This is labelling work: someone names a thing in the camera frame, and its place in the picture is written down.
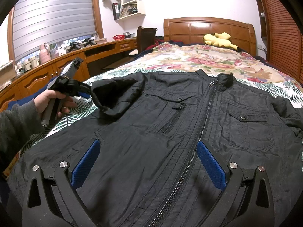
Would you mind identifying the dark wooden chair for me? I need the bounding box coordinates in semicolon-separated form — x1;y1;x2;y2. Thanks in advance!
136;26;157;53

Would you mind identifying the black binder on shelf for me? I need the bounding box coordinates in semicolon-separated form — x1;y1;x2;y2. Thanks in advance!
112;3;121;21

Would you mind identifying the wooden curved desk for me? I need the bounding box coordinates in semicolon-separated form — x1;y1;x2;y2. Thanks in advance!
1;38;137;111

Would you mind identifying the white wall shelf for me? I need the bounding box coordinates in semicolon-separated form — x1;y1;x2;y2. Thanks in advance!
113;0;145;21

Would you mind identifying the floral and leaf bedspread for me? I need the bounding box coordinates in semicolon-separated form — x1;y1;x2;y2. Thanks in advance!
4;41;303;178

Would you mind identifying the black zip jacket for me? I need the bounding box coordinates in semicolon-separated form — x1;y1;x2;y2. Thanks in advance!
8;70;302;226

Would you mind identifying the person's left hand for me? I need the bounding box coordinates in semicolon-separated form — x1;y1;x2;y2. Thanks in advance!
33;89;77;120

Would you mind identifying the brown louvered wardrobe door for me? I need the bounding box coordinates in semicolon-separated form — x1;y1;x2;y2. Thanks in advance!
256;0;302;84

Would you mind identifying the red basket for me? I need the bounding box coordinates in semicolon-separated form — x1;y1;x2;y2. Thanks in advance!
112;34;125;41

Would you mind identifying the wooden bed headboard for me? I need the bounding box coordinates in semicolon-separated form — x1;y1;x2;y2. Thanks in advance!
163;17;257;56

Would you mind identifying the folded navy blue garment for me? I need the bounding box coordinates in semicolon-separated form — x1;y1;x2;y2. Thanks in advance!
7;76;91;110

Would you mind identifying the black gripper stand right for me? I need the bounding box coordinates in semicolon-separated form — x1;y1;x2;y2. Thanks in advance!
82;38;97;48

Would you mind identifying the pink bottle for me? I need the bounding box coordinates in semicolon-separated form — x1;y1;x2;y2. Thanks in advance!
39;43;51;65

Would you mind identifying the yellow plush toy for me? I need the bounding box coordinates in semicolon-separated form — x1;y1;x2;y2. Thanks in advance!
203;32;238;51

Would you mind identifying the black gripper stand left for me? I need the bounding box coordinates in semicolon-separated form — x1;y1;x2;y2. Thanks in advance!
67;42;81;52

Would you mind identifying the left forearm grey sleeve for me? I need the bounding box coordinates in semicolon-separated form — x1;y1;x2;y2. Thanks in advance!
1;100;44;156

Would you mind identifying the grey window blind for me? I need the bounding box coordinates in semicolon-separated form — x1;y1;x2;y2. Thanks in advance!
13;0;96;60

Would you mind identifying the black gripper stand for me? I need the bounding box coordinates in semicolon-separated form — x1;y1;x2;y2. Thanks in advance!
67;42;81;52
82;38;97;48

